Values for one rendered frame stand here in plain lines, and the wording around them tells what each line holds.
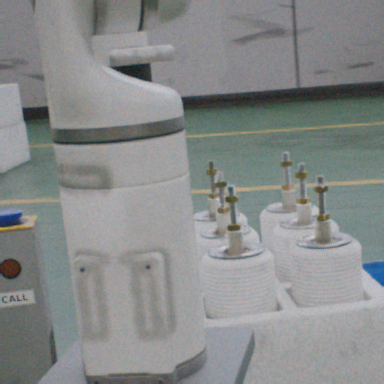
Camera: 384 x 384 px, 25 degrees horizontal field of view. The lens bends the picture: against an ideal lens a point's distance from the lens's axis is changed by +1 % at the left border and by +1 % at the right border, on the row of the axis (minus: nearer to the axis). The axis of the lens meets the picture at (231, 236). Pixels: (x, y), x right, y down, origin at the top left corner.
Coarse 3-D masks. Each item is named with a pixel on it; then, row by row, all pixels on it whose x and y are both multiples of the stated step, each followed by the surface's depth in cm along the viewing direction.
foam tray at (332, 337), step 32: (288, 288) 122; (224, 320) 110; (256, 320) 109; (288, 320) 109; (320, 320) 110; (352, 320) 110; (256, 352) 110; (288, 352) 110; (320, 352) 111; (352, 352) 111
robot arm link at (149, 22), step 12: (144, 0) 56; (156, 0) 56; (168, 0) 57; (180, 0) 57; (144, 12) 57; (156, 12) 57; (168, 12) 58; (180, 12) 58; (144, 24) 58; (156, 24) 59; (168, 24) 59
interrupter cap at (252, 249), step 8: (216, 248) 116; (224, 248) 116; (248, 248) 115; (256, 248) 114; (264, 248) 114; (216, 256) 112; (224, 256) 111; (232, 256) 111; (240, 256) 111; (248, 256) 111
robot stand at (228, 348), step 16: (208, 336) 69; (224, 336) 69; (240, 336) 69; (80, 352) 69; (208, 352) 66; (224, 352) 66; (240, 352) 65; (64, 368) 66; (80, 368) 65; (208, 368) 63; (224, 368) 63; (240, 368) 63
